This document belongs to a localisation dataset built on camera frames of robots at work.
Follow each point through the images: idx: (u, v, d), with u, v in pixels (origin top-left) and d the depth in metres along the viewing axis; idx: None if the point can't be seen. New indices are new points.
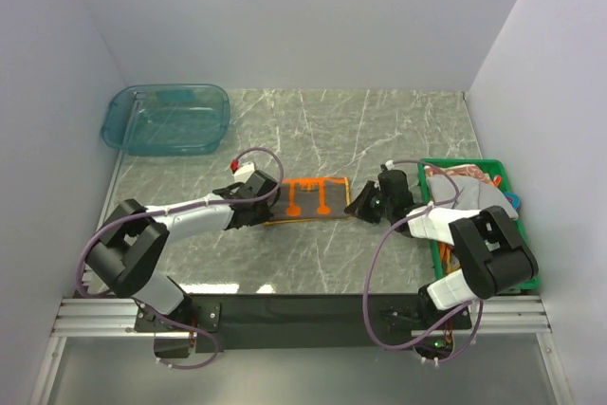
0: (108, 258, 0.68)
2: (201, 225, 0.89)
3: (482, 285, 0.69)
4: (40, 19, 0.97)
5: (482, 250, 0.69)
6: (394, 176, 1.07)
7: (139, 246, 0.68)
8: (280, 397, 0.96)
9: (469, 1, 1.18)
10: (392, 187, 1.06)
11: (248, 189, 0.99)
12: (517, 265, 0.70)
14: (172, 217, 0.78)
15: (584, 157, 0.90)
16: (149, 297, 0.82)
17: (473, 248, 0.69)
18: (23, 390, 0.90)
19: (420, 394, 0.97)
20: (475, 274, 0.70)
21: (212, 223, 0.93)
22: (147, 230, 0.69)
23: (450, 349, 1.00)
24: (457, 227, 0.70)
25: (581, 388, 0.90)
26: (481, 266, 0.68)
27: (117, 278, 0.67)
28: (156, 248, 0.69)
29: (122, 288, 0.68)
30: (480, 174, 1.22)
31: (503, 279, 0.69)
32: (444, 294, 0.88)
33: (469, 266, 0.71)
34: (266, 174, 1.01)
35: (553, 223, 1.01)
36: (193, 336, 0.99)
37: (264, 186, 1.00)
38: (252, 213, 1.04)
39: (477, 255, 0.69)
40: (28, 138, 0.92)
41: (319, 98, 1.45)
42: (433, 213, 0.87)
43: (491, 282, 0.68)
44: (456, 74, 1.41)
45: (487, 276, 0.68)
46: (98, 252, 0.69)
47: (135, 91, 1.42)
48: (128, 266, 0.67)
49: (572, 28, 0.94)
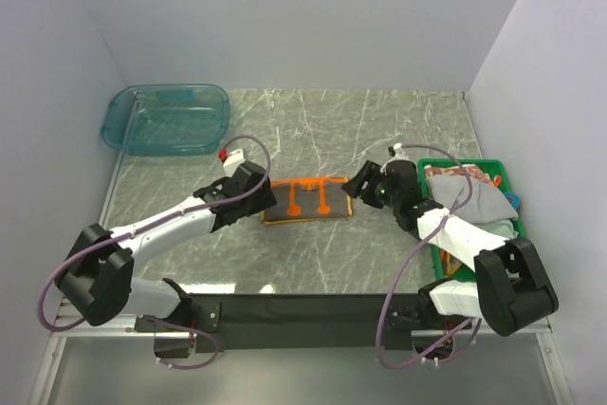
0: (81, 286, 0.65)
2: (181, 235, 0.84)
3: (501, 325, 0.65)
4: (40, 19, 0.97)
5: (506, 290, 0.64)
6: (402, 170, 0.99)
7: (103, 277, 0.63)
8: (279, 397, 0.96)
9: (469, 1, 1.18)
10: (401, 181, 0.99)
11: (234, 185, 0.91)
12: (540, 306, 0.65)
14: (140, 237, 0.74)
15: (584, 158, 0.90)
16: (145, 307, 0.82)
17: (498, 286, 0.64)
18: (23, 390, 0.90)
19: (420, 394, 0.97)
20: (495, 313, 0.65)
21: (195, 230, 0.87)
22: (111, 259, 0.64)
23: (450, 349, 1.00)
24: (485, 263, 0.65)
25: (581, 388, 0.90)
26: (504, 307, 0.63)
27: (87, 308, 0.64)
28: (121, 277, 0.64)
29: (95, 317, 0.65)
30: (481, 174, 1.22)
31: (524, 321, 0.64)
32: (449, 303, 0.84)
33: (490, 304, 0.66)
34: (253, 167, 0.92)
35: (554, 224, 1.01)
36: (193, 336, 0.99)
37: (251, 180, 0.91)
38: (239, 212, 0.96)
39: (501, 296, 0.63)
40: (28, 138, 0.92)
41: (319, 98, 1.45)
42: (451, 230, 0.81)
43: (512, 323, 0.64)
44: (456, 74, 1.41)
45: (507, 318, 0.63)
46: (68, 283, 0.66)
47: (135, 91, 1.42)
48: (96, 297, 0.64)
49: (571, 28, 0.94)
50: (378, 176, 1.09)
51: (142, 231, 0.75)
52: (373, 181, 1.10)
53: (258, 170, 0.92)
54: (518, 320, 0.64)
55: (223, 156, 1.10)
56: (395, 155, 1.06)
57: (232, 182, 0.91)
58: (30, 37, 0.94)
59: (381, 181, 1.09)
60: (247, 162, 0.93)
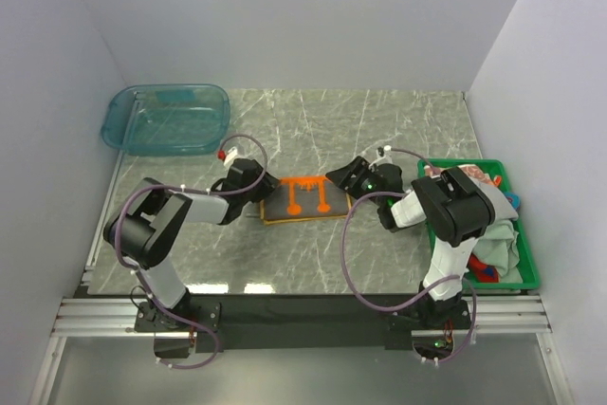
0: (137, 230, 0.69)
2: (207, 213, 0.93)
3: (443, 227, 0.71)
4: (39, 19, 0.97)
5: (437, 195, 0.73)
6: (391, 175, 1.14)
7: (165, 213, 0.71)
8: (279, 397, 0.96)
9: (469, 0, 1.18)
10: (389, 184, 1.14)
11: (231, 184, 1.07)
12: (479, 207, 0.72)
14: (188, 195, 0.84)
15: (582, 158, 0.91)
16: (158, 285, 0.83)
17: (430, 193, 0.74)
18: (23, 390, 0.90)
19: (419, 395, 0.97)
20: (437, 218, 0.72)
21: (211, 216, 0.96)
22: (173, 198, 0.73)
23: (450, 349, 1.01)
24: (416, 180, 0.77)
25: (582, 389, 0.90)
26: (438, 207, 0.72)
27: (144, 245, 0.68)
28: (180, 216, 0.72)
29: (152, 257, 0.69)
30: (480, 174, 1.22)
31: (463, 218, 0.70)
32: (433, 276, 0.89)
33: (433, 215, 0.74)
34: (244, 165, 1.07)
35: (554, 223, 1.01)
36: (193, 336, 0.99)
37: (245, 176, 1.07)
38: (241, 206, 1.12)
39: (433, 199, 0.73)
40: (28, 138, 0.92)
41: (319, 98, 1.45)
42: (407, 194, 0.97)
43: (450, 220, 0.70)
44: (456, 74, 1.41)
45: (444, 215, 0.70)
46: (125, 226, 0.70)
47: (135, 91, 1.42)
48: (157, 232, 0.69)
49: (570, 29, 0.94)
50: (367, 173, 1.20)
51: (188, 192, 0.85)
52: (360, 175, 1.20)
53: (248, 166, 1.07)
54: (457, 216, 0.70)
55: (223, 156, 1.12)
56: (385, 155, 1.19)
57: (229, 183, 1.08)
58: (30, 36, 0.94)
59: (369, 176, 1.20)
60: (237, 160, 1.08)
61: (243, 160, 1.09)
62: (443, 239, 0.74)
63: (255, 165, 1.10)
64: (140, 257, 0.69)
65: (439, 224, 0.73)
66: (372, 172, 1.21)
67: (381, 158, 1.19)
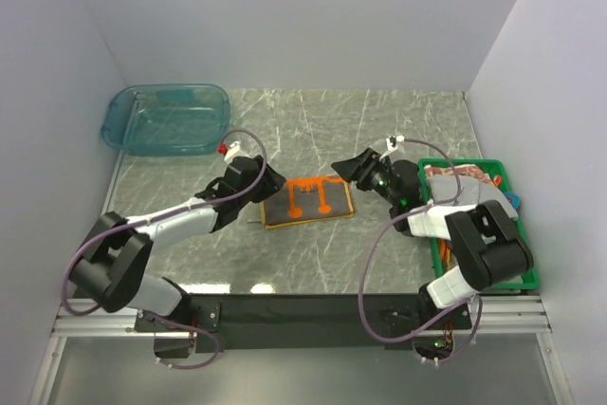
0: (94, 275, 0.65)
2: (188, 230, 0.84)
3: (478, 276, 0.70)
4: (39, 19, 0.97)
5: (476, 241, 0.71)
6: (409, 175, 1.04)
7: (122, 259, 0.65)
8: (280, 397, 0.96)
9: (469, 1, 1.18)
10: (403, 186, 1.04)
11: (228, 185, 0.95)
12: (512, 258, 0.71)
14: (155, 227, 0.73)
15: (582, 160, 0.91)
16: (147, 303, 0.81)
17: (468, 238, 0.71)
18: (23, 390, 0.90)
19: (419, 395, 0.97)
20: (471, 266, 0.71)
21: (197, 227, 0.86)
22: (131, 241, 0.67)
23: (450, 349, 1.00)
24: (453, 218, 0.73)
25: (581, 389, 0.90)
26: (476, 257, 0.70)
27: (103, 293, 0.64)
28: (138, 261, 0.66)
29: (112, 303, 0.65)
30: (480, 174, 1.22)
31: (499, 269, 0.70)
32: (443, 292, 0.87)
33: (466, 259, 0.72)
34: (243, 165, 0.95)
35: (554, 224, 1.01)
36: (193, 336, 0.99)
37: (243, 178, 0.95)
38: (236, 211, 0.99)
39: (471, 245, 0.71)
40: (28, 138, 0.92)
41: (319, 98, 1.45)
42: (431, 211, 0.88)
43: (487, 272, 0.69)
44: (456, 74, 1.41)
45: (483, 266, 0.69)
46: (82, 269, 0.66)
47: (135, 91, 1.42)
48: (114, 281, 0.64)
49: (570, 31, 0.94)
50: (377, 166, 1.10)
51: (156, 220, 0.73)
52: (371, 168, 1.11)
53: (248, 166, 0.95)
54: (492, 266, 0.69)
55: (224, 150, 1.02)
56: (396, 146, 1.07)
57: (226, 183, 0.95)
58: (30, 36, 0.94)
59: (380, 172, 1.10)
60: (237, 158, 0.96)
61: (245, 159, 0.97)
62: (469, 284, 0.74)
63: (255, 165, 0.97)
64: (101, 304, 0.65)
65: (469, 268, 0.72)
66: (384, 165, 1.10)
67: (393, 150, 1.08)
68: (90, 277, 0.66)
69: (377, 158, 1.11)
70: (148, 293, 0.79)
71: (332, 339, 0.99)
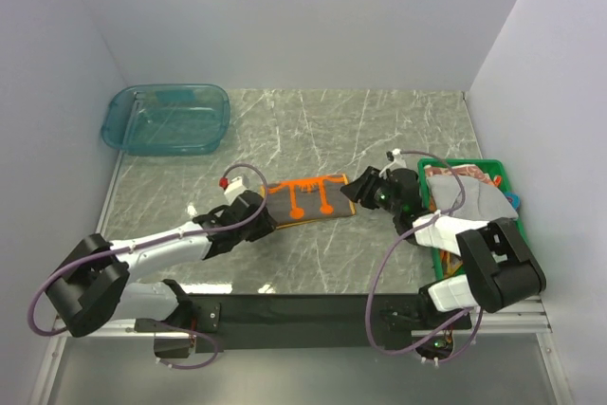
0: (67, 296, 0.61)
2: (181, 255, 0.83)
3: (488, 297, 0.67)
4: (38, 19, 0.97)
5: (487, 261, 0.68)
6: (405, 179, 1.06)
7: (96, 285, 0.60)
8: (280, 397, 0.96)
9: (469, 1, 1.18)
10: (403, 192, 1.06)
11: (231, 215, 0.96)
12: (524, 280, 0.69)
14: (137, 254, 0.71)
15: (582, 159, 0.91)
16: (137, 310, 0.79)
17: (478, 259, 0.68)
18: (23, 390, 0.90)
19: (420, 394, 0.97)
20: (482, 288, 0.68)
21: (188, 255, 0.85)
22: (107, 268, 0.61)
23: (450, 349, 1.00)
24: (465, 237, 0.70)
25: (581, 389, 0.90)
26: (487, 278, 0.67)
27: (72, 315, 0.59)
28: (114, 290, 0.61)
29: (80, 327, 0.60)
30: (480, 174, 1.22)
31: (514, 295, 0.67)
32: (446, 297, 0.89)
33: (477, 280, 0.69)
34: (252, 198, 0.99)
35: (554, 225, 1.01)
36: (193, 336, 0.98)
37: (248, 210, 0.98)
38: (232, 242, 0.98)
39: (484, 265, 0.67)
40: (28, 138, 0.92)
41: (319, 98, 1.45)
42: (438, 224, 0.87)
43: (499, 296, 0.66)
44: (456, 74, 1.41)
45: (492, 287, 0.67)
46: (57, 290, 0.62)
47: (135, 91, 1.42)
48: (84, 305, 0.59)
49: (570, 30, 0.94)
50: (377, 180, 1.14)
51: (141, 248, 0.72)
52: (372, 185, 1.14)
53: (257, 200, 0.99)
54: (504, 288, 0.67)
55: (224, 184, 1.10)
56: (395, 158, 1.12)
57: (230, 212, 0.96)
58: (30, 37, 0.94)
59: (381, 186, 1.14)
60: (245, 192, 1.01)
61: (249, 192, 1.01)
62: (479, 305, 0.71)
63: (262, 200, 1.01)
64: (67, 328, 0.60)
65: (480, 289, 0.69)
66: (383, 179, 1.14)
67: (392, 164, 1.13)
68: (63, 299, 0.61)
69: (378, 174, 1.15)
70: (139, 307, 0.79)
71: (331, 340, 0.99)
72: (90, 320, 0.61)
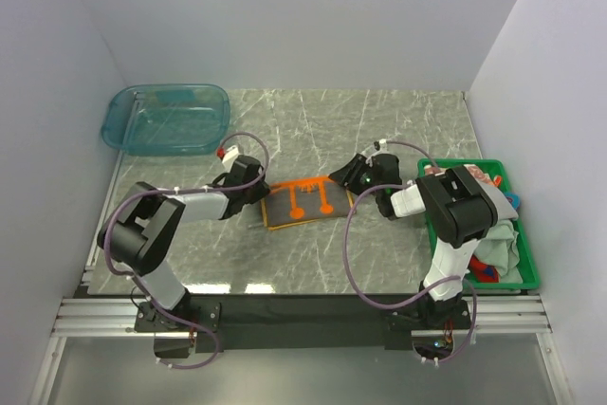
0: (127, 236, 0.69)
2: (205, 211, 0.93)
3: (446, 227, 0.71)
4: (39, 19, 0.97)
5: (442, 196, 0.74)
6: (387, 163, 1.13)
7: (158, 220, 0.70)
8: (280, 397, 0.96)
9: (470, 1, 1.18)
10: (384, 173, 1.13)
11: (234, 178, 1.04)
12: (480, 209, 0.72)
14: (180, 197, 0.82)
15: (583, 157, 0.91)
16: (156, 284, 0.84)
17: (433, 194, 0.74)
18: (23, 391, 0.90)
19: (420, 394, 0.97)
20: (440, 221, 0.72)
21: (210, 211, 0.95)
22: (164, 204, 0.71)
23: (450, 349, 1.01)
24: (421, 179, 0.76)
25: (581, 388, 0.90)
26: (442, 208, 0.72)
27: (138, 251, 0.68)
28: (173, 221, 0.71)
29: (146, 264, 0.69)
30: (481, 174, 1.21)
31: (469, 223, 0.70)
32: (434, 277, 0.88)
33: (436, 214, 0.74)
34: (248, 160, 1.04)
35: (554, 224, 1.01)
36: (193, 336, 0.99)
37: (248, 172, 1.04)
38: (242, 201, 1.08)
39: (437, 198, 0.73)
40: (28, 138, 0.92)
41: (319, 98, 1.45)
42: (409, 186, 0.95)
43: (454, 223, 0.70)
44: (457, 74, 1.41)
45: (447, 216, 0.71)
46: (118, 231, 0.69)
47: (135, 91, 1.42)
48: (150, 239, 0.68)
49: (571, 29, 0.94)
50: (364, 167, 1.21)
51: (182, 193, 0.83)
52: (358, 169, 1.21)
53: (252, 161, 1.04)
54: (458, 215, 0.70)
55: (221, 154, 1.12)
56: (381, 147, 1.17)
57: (231, 177, 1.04)
58: (30, 37, 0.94)
59: (367, 171, 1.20)
60: (239, 156, 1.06)
61: (246, 156, 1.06)
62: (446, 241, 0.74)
63: (258, 162, 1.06)
64: (135, 265, 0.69)
65: (441, 224, 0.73)
66: (369, 165, 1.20)
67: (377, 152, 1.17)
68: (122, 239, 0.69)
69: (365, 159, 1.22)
70: (163, 276, 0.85)
71: (331, 340, 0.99)
72: (156, 254, 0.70)
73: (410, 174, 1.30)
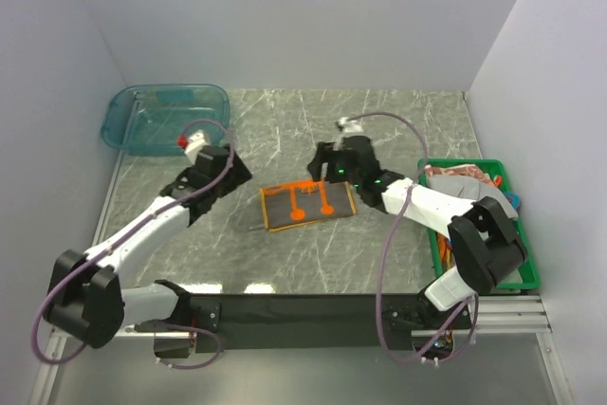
0: (68, 320, 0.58)
2: (169, 231, 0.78)
3: (482, 285, 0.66)
4: (39, 19, 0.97)
5: (483, 251, 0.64)
6: (361, 147, 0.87)
7: (90, 299, 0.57)
8: (280, 396, 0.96)
9: (469, 1, 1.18)
10: (361, 159, 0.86)
11: (199, 174, 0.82)
12: (510, 259, 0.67)
14: (119, 251, 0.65)
15: (583, 158, 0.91)
16: (143, 313, 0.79)
17: (475, 251, 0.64)
18: (23, 391, 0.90)
19: (419, 394, 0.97)
20: (471, 269, 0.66)
21: (174, 230, 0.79)
22: (96, 278, 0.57)
23: (450, 349, 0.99)
24: (462, 231, 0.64)
25: (581, 388, 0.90)
26: (484, 268, 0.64)
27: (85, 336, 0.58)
28: (110, 294, 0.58)
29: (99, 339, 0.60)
30: (481, 174, 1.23)
31: (502, 273, 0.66)
32: (442, 295, 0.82)
33: (469, 266, 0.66)
34: (213, 151, 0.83)
35: (554, 224, 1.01)
36: (193, 336, 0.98)
37: (215, 164, 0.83)
38: (211, 200, 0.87)
39: (480, 257, 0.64)
40: (28, 138, 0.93)
41: (319, 98, 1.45)
42: (419, 200, 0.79)
43: (492, 283, 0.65)
44: (457, 74, 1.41)
45: (487, 277, 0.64)
46: (58, 315, 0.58)
47: (135, 91, 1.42)
48: (93, 320, 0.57)
49: (570, 30, 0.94)
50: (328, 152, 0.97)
51: (119, 245, 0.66)
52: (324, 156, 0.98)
53: (219, 151, 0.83)
54: (497, 275, 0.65)
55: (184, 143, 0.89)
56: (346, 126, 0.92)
57: (195, 173, 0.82)
58: (30, 38, 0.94)
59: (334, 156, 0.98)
60: (203, 148, 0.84)
61: (211, 146, 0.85)
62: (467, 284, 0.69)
63: (226, 151, 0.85)
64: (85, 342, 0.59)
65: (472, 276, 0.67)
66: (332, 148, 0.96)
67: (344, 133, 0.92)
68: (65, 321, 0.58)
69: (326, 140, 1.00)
70: (142, 307, 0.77)
71: (330, 340, 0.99)
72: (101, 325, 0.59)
73: (410, 174, 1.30)
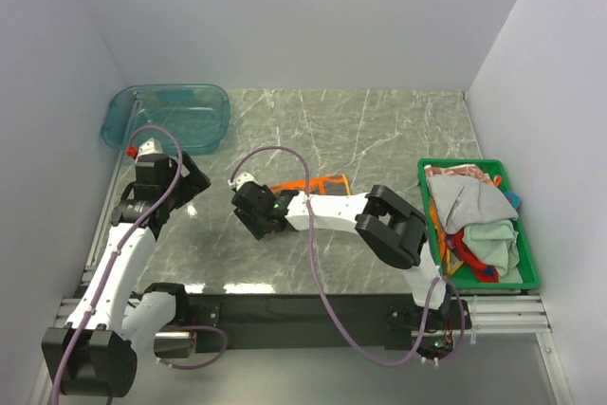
0: (86, 382, 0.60)
2: (144, 254, 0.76)
3: (405, 264, 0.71)
4: (39, 18, 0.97)
5: (391, 234, 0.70)
6: (245, 191, 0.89)
7: (99, 361, 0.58)
8: (279, 396, 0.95)
9: (469, 1, 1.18)
10: (253, 203, 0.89)
11: (145, 185, 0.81)
12: (417, 230, 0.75)
14: (101, 306, 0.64)
15: (583, 158, 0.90)
16: (149, 329, 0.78)
17: (384, 237, 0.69)
18: (23, 391, 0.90)
19: (420, 394, 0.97)
20: (387, 253, 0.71)
21: (147, 249, 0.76)
22: (96, 341, 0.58)
23: (450, 348, 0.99)
24: (364, 227, 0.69)
25: (581, 388, 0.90)
26: (398, 249, 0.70)
27: (111, 387, 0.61)
28: (116, 349, 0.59)
29: (123, 383, 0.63)
30: (480, 174, 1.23)
31: (413, 245, 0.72)
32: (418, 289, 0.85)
33: (386, 253, 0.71)
34: (153, 157, 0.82)
35: (554, 225, 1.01)
36: (193, 336, 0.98)
37: (158, 170, 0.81)
38: (167, 208, 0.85)
39: (391, 240, 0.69)
40: (28, 137, 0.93)
41: (319, 98, 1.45)
42: (321, 212, 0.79)
43: (411, 257, 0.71)
44: (456, 74, 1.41)
45: (406, 255, 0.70)
46: (73, 383, 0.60)
47: (135, 91, 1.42)
48: (108, 376, 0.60)
49: (570, 30, 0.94)
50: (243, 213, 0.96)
51: (98, 299, 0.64)
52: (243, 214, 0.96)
53: (158, 156, 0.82)
54: (412, 249, 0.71)
55: (133, 153, 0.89)
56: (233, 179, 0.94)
57: (142, 184, 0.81)
58: (30, 37, 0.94)
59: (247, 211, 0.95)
60: (141, 157, 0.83)
61: (153, 154, 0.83)
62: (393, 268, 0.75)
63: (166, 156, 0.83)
64: (112, 393, 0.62)
65: (394, 260, 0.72)
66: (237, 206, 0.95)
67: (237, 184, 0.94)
68: (85, 384, 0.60)
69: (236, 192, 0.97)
70: (148, 324, 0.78)
71: None
72: (121, 375, 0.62)
73: (410, 174, 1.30)
